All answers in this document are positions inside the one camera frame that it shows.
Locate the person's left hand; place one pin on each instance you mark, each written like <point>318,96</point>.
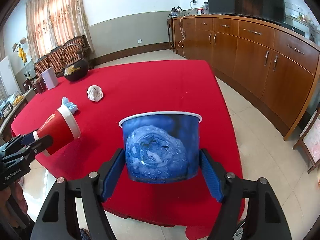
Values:
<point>21,197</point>

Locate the white crumpled paper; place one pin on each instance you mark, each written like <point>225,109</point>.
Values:
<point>95,93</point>

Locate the red paper cup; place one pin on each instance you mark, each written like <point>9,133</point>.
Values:
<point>58,132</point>

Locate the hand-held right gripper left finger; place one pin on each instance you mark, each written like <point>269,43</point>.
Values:
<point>113,175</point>

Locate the white panel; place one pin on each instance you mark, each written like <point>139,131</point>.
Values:
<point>7,76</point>

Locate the wooden chair orange upholstery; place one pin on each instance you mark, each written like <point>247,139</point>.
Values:
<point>55,60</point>
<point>41,66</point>
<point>75,42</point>

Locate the wooden sideboard cabinet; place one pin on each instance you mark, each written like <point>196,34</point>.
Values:
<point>250,57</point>

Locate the lavender box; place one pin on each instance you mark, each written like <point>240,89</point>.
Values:
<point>50,78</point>

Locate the red tablecloth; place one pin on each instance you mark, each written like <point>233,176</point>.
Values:
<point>155,85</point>

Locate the beige patterned curtain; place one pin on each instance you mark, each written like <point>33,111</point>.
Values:
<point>55,15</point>

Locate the light blue tissue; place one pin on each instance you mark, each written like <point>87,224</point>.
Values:
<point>71,106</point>

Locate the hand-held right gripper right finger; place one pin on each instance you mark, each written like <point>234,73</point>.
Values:
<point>211,177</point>

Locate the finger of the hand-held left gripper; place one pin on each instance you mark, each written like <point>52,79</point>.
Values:
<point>41,142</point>
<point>30,137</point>

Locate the wooden chair floral seat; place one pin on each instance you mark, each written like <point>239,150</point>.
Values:
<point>311,140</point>

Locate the blue paper bowl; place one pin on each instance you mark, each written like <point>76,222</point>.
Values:
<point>160,145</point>

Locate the black teapot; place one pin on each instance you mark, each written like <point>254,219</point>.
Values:
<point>75,71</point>

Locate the potted plant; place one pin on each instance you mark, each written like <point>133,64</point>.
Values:
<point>175,12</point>

